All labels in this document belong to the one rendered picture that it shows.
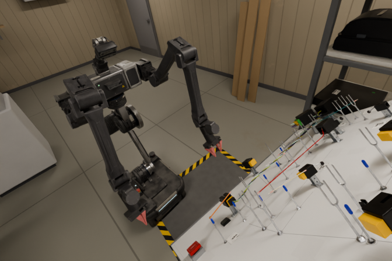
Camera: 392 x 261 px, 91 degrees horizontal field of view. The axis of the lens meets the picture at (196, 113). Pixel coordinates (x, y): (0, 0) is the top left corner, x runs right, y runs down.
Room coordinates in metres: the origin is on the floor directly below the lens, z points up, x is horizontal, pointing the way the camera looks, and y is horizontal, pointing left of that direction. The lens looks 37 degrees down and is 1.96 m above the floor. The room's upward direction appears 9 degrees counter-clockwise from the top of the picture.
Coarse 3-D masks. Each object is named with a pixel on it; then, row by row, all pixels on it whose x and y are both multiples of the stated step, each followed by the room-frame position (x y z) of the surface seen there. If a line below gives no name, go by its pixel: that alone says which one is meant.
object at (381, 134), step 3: (381, 132) 0.38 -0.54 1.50; (384, 132) 0.37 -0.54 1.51; (387, 132) 0.36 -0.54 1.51; (390, 132) 0.36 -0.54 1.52; (378, 135) 0.37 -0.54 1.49; (381, 135) 0.37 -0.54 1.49; (384, 135) 0.36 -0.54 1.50; (387, 135) 0.35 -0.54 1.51; (390, 135) 0.35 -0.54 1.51; (381, 138) 0.37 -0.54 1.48; (384, 138) 0.36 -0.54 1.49; (387, 138) 0.35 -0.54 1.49; (390, 138) 0.35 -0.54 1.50
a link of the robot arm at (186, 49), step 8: (176, 40) 0.96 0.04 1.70; (184, 40) 0.95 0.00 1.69; (168, 48) 0.96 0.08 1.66; (176, 48) 0.89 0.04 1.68; (184, 48) 0.90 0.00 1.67; (192, 48) 0.90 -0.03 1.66; (168, 56) 0.98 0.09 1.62; (184, 56) 0.86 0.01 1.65; (192, 56) 0.89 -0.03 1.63; (160, 64) 1.05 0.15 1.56; (168, 64) 0.99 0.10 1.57; (160, 72) 1.06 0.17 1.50; (168, 72) 1.14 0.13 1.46; (152, 80) 1.11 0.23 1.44
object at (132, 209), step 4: (140, 200) 0.51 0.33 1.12; (144, 200) 0.50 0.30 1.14; (128, 204) 0.46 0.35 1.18; (136, 204) 0.47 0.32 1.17; (140, 204) 0.47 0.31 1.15; (144, 204) 0.47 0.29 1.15; (128, 208) 0.46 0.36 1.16; (132, 208) 0.45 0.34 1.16; (136, 208) 0.45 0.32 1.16; (140, 208) 0.46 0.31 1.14; (128, 212) 0.46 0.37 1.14; (132, 212) 0.44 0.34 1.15; (128, 216) 0.43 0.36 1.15
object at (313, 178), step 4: (308, 164) 0.41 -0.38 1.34; (316, 164) 0.41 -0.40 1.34; (320, 164) 0.41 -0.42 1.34; (300, 168) 0.41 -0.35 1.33; (304, 168) 0.40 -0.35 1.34; (308, 168) 0.39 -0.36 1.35; (312, 168) 0.39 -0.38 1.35; (304, 172) 0.38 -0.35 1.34; (308, 172) 0.38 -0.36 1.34; (312, 172) 0.38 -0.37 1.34; (316, 172) 0.38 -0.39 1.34; (308, 176) 0.37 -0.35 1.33; (312, 176) 0.37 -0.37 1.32; (316, 176) 0.37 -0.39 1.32; (312, 180) 0.37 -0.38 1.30; (316, 180) 0.36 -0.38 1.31; (312, 184) 0.37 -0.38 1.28; (316, 184) 0.35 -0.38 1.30; (320, 184) 0.35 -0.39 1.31
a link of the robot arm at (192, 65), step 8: (176, 56) 0.87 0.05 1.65; (184, 64) 0.86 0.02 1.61; (192, 64) 0.88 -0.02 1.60; (184, 72) 0.89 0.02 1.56; (192, 72) 0.87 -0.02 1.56; (192, 80) 0.87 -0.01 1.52; (192, 88) 0.86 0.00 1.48; (192, 96) 0.87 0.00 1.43; (200, 96) 0.88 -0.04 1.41; (192, 104) 0.87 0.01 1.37; (200, 104) 0.87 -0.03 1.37; (192, 112) 0.87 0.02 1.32; (200, 112) 0.86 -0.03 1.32; (192, 120) 0.88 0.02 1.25; (200, 120) 0.85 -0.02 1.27
